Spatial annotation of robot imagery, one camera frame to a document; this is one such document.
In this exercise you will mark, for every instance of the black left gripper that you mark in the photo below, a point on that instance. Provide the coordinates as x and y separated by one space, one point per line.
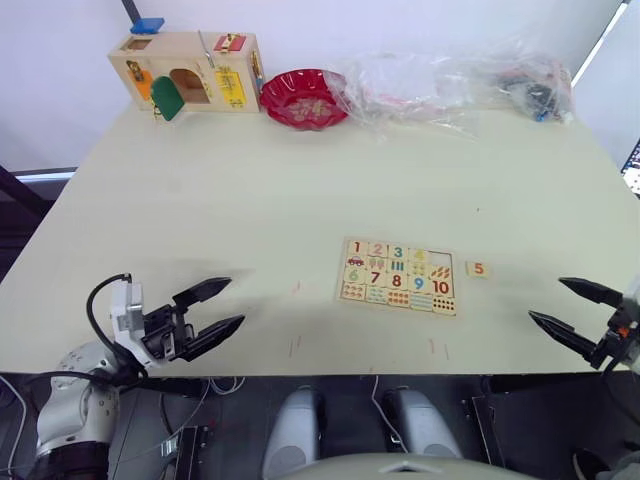
162 332

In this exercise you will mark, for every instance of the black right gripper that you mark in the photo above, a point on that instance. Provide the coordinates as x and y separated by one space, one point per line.
617 335

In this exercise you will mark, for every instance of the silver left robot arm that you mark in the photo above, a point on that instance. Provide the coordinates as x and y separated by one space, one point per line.
75 400

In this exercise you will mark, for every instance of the number 5 wooden tile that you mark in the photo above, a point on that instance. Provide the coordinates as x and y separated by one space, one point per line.
478 269

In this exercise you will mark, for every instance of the wooden number puzzle board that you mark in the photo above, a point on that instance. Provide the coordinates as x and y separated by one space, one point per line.
345 295

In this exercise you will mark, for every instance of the number 10 wooden tile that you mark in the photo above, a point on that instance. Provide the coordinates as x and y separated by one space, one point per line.
441 288

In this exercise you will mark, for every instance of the number 6 wooden tile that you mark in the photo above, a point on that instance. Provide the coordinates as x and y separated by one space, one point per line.
353 275

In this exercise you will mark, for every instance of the number 1 wooden tile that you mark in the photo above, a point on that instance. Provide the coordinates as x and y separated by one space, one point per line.
356 246

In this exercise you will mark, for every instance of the number 9 wooden tile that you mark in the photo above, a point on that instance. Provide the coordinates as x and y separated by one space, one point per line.
419 284

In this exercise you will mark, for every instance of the number 4 wooden tile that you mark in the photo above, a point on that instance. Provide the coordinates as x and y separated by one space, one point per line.
419 255

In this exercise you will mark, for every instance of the number 7 wooden tile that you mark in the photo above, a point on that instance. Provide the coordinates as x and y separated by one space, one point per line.
376 278

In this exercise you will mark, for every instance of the number 2 wooden tile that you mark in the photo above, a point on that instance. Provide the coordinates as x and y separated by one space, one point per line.
378 249

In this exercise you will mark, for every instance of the number 8 wooden tile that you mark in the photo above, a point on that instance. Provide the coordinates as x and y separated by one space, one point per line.
397 281

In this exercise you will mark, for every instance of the number 3 wooden tile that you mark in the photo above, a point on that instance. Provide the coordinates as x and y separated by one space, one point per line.
398 252

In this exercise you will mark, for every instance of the black dots picture tile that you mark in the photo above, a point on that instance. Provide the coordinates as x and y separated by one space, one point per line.
444 305

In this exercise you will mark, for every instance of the orange carrots picture tile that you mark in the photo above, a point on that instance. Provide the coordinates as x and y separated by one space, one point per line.
441 272

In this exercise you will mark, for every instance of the black box under table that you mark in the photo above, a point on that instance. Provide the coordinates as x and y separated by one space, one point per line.
192 452

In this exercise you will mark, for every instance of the black panel under table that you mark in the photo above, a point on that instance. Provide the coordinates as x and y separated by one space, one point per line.
487 430

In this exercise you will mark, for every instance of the grey rounded left robot leg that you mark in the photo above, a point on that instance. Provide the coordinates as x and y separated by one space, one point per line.
295 435

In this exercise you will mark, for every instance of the grey rounded robot leg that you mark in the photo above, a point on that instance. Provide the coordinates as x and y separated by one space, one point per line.
425 425
295 435

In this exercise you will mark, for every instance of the red car picture tile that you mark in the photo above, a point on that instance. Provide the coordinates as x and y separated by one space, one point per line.
355 260

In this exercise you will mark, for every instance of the blue bars picture tile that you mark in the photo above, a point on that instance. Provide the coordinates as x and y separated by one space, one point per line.
398 265

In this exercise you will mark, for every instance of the grey rounded right robot leg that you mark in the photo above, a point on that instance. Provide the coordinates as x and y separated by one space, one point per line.
425 425

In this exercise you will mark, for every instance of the red plastic bowl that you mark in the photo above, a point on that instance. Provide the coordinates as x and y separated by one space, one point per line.
302 102

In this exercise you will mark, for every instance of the grey robot torso front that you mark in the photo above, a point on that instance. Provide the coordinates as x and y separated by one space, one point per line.
400 469

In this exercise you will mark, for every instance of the wooden lock activity box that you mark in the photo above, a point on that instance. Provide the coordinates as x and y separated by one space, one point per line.
190 55

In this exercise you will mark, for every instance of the clear empty plastic bag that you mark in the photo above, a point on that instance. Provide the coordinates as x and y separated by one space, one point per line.
395 95

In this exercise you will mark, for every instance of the blue plastic block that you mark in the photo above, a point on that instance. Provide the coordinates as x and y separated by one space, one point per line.
147 25

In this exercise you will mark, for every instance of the dark slanted pole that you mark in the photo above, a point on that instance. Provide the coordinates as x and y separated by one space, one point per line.
131 10

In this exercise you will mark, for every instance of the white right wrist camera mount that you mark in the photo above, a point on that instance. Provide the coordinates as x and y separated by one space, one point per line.
634 305

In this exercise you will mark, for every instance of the white slanted frame bar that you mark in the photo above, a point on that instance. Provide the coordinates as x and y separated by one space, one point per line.
600 42

